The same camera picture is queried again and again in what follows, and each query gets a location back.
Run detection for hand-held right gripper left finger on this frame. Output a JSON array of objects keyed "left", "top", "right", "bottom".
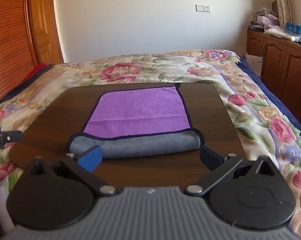
[{"left": 25, "top": 145, "right": 119, "bottom": 197}]

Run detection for blue packets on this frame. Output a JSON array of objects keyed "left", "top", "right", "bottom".
[{"left": 285, "top": 22, "right": 301, "bottom": 36}]

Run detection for wooden door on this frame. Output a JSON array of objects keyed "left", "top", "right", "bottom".
[{"left": 27, "top": 0, "right": 65, "bottom": 66}]

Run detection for slatted wooden headboard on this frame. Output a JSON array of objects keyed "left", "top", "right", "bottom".
[{"left": 0, "top": 0, "right": 39, "bottom": 112}]

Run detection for black box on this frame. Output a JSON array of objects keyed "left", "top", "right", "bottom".
[{"left": 248, "top": 21, "right": 265, "bottom": 33}]

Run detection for pink box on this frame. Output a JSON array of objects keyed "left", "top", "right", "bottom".
[{"left": 257, "top": 15, "right": 280, "bottom": 29}]

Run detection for white cardboard box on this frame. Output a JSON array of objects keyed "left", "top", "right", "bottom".
[{"left": 244, "top": 52, "right": 263, "bottom": 77}]

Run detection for red cloth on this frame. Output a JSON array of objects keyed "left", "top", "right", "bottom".
[{"left": 25, "top": 63, "right": 47, "bottom": 81}]

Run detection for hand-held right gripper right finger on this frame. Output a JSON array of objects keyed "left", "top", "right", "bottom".
[{"left": 184, "top": 145, "right": 279, "bottom": 197}]

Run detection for patterned curtain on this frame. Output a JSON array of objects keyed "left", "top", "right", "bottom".
[{"left": 274, "top": 0, "right": 294, "bottom": 30}]

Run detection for purple and grey towel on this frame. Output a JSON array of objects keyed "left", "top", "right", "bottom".
[{"left": 67, "top": 84, "right": 206, "bottom": 159}]

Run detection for wooden cabinet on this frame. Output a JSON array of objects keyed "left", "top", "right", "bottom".
[{"left": 246, "top": 28, "right": 301, "bottom": 122}]

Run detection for clear plastic bag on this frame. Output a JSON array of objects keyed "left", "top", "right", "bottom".
[{"left": 263, "top": 26, "right": 295, "bottom": 41}]

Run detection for floral blanket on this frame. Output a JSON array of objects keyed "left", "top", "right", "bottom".
[{"left": 0, "top": 49, "right": 301, "bottom": 239}]

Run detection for dark blue bed sheet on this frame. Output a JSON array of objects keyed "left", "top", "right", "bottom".
[{"left": 237, "top": 55, "right": 301, "bottom": 142}]

